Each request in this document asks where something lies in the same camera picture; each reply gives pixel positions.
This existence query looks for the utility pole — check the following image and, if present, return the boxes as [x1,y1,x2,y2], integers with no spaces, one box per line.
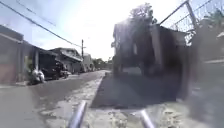
[80,39,85,61]

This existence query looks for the row of houses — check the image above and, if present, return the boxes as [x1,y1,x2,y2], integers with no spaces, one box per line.
[49,47,96,74]

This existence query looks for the grey asphalt road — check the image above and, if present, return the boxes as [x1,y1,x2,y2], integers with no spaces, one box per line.
[0,69,224,128]

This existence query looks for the tree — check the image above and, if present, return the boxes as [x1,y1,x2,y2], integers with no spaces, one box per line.
[128,2,158,26]

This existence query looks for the dark parked vehicle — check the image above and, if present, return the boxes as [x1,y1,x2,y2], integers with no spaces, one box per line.
[39,61,70,80]

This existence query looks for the robot's own part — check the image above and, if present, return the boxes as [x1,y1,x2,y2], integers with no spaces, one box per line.
[67,100,88,128]
[139,109,156,128]

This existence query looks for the low building with awning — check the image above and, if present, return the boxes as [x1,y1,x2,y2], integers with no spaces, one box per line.
[0,24,59,85]

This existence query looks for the dark concrete wall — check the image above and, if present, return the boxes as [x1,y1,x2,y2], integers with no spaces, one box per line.
[111,19,188,101]

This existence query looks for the overhead wires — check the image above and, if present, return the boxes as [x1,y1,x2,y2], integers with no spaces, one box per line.
[0,0,84,49]

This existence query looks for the wire mesh fence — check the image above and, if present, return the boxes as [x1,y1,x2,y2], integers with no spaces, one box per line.
[159,0,224,44]

